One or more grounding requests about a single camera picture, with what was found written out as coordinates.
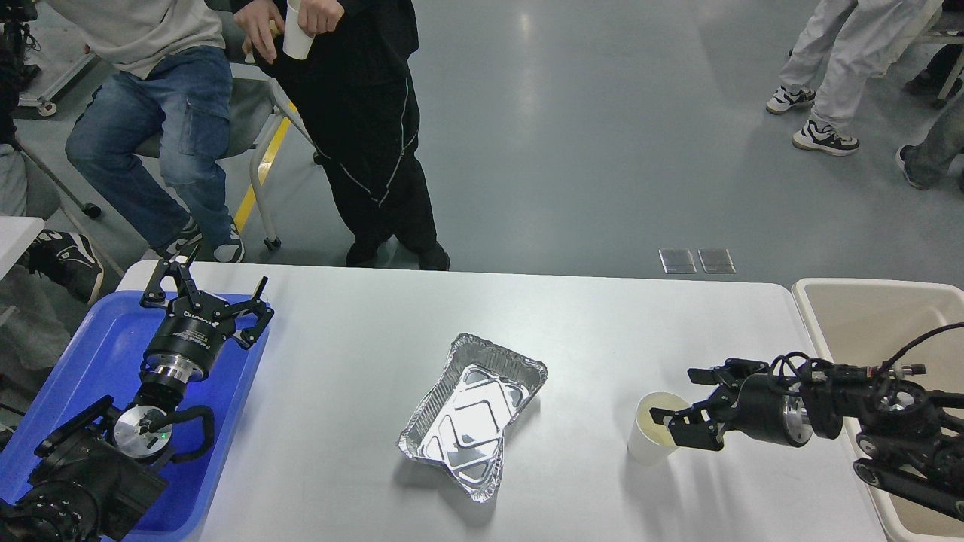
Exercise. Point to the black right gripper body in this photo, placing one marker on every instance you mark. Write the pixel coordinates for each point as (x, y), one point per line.
(764, 409)

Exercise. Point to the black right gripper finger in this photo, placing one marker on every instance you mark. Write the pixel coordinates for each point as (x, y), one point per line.
(732, 373)
(692, 427)

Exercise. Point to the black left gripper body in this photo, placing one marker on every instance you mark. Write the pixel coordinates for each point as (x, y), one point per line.
(190, 339)

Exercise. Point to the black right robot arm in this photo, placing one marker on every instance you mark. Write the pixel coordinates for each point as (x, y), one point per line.
(911, 438)

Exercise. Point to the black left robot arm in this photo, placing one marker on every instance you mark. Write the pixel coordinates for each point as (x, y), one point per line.
(127, 438)

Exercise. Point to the blue plastic tray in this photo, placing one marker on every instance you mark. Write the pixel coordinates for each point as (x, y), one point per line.
(104, 358)

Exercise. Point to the black sneaker at left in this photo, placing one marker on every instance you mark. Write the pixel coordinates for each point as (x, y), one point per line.
(67, 258)

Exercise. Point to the right metal floor plate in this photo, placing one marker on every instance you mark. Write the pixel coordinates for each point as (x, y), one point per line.
(717, 261)

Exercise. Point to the metal floor plate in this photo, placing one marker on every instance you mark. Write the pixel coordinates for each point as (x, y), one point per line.
(717, 261)
(677, 261)

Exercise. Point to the left metal floor plate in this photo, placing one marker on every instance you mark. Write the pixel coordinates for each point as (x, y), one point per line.
(677, 261)

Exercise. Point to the white side table edge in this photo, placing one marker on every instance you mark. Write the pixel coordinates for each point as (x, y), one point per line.
(17, 234)

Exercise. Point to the seated person in jeans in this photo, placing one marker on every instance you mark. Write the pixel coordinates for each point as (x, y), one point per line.
(150, 140)

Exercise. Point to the grey wheeled chair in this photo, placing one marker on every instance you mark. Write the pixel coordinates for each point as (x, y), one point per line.
(257, 110)

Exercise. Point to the aluminium foil tray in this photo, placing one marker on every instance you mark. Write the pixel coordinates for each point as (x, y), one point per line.
(460, 425)

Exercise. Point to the standing person in black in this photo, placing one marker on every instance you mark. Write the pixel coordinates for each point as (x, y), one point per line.
(356, 98)

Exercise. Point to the small white paper cup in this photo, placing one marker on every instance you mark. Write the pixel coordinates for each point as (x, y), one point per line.
(296, 42)

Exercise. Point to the grey trouser leg right edge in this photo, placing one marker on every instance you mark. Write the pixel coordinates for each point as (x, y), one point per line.
(925, 164)

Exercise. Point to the person in white trousers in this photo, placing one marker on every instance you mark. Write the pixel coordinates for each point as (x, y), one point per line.
(842, 44)

